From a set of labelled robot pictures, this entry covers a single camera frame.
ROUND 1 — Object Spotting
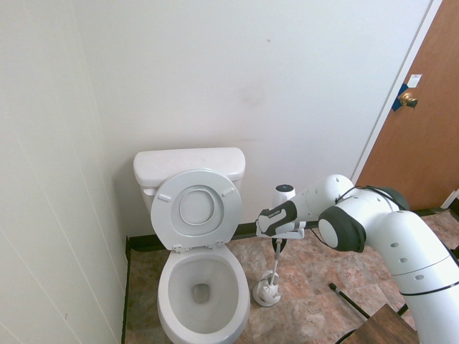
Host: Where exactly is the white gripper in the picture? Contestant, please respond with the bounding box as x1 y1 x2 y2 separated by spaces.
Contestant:
255 221 307 252

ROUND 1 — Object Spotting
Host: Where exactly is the white toilet brush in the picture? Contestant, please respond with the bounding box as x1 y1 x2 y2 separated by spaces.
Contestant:
258 239 285 300

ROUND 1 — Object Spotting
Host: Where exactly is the white toilet bowl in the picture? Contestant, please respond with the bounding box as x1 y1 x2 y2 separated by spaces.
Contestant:
156 243 251 344

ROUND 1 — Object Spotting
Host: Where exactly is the white toilet brush holder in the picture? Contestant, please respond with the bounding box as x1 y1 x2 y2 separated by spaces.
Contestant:
255 271 281 307

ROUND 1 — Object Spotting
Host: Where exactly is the white toilet lid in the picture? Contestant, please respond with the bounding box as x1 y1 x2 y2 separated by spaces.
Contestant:
178 185 219 227

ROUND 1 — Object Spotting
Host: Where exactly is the white toilet seat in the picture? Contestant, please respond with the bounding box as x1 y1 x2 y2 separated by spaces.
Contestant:
150 168 243 252

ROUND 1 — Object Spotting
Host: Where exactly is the white toilet tank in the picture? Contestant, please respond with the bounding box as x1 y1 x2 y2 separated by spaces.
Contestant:
138 172 245 230

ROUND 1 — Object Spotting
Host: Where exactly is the white tank lid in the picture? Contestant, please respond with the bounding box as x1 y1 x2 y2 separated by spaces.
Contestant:
133 147 247 183

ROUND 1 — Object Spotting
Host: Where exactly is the dark wooden table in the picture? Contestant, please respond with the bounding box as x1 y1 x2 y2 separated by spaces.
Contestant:
343 303 419 344

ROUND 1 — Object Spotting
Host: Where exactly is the brown wooden door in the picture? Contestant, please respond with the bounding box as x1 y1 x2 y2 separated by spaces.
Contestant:
354 0 459 212

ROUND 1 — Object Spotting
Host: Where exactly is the blue tape strip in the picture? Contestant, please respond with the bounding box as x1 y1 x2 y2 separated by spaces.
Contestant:
392 82 412 113

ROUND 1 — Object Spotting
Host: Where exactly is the brass door knob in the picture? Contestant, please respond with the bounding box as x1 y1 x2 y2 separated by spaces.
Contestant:
399 92 419 109

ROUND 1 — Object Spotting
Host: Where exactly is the black camera tripod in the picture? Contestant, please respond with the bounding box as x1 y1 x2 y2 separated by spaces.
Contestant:
328 282 408 320

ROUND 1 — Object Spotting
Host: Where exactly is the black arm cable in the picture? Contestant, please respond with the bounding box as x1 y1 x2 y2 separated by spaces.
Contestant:
308 183 401 249

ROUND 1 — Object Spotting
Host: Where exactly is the black floor cable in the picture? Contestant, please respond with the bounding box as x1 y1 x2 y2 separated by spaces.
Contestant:
334 327 364 344

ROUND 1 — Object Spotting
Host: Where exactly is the white door frame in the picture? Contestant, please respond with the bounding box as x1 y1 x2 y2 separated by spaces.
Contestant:
349 0 445 183

